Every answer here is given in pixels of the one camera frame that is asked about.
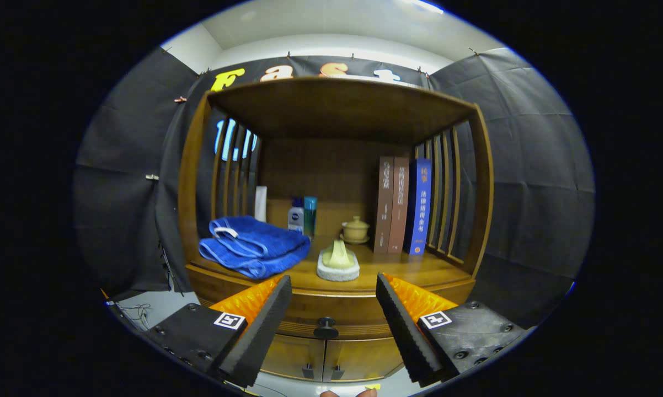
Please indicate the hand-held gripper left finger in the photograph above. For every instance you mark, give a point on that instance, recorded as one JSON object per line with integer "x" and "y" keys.
{"x": 262, "y": 336}

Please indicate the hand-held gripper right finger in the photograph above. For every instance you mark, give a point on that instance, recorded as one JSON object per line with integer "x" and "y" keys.
{"x": 406, "y": 333}

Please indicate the black drawer knob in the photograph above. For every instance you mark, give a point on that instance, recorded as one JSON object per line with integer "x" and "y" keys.
{"x": 326, "y": 329}

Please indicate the wooden drawer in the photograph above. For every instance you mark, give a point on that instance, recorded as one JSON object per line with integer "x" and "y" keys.
{"x": 331, "y": 309}

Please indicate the pale green and white brush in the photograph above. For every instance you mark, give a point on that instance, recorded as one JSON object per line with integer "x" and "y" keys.
{"x": 338, "y": 262}

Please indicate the wooden cabinet door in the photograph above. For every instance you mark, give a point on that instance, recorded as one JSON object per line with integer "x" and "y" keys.
{"x": 290, "y": 355}
{"x": 362, "y": 358}

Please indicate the wooden countertop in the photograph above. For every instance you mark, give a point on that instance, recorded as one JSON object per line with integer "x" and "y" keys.
{"x": 386, "y": 270}

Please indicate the wooden cabinet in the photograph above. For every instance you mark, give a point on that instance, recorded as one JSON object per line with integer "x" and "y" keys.
{"x": 337, "y": 105}

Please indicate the folded blue towel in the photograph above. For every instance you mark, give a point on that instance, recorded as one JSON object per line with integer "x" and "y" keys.
{"x": 254, "y": 242}

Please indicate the beige lidded teacup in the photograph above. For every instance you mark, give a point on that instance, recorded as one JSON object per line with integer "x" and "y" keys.
{"x": 356, "y": 229}

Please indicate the white bottle with blue cap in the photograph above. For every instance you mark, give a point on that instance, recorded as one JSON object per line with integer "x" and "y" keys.
{"x": 295, "y": 218}

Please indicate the reddish brown book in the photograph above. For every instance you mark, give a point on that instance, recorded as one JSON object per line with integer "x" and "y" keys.
{"x": 399, "y": 204}

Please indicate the teal bottle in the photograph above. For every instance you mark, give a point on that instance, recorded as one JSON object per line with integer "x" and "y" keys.
{"x": 310, "y": 215}

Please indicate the blue book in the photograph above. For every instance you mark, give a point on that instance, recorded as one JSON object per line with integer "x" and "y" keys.
{"x": 420, "y": 204}

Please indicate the dark brown book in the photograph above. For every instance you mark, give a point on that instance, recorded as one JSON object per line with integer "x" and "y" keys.
{"x": 385, "y": 204}

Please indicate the white tube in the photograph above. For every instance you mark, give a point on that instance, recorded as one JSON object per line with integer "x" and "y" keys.
{"x": 260, "y": 204}

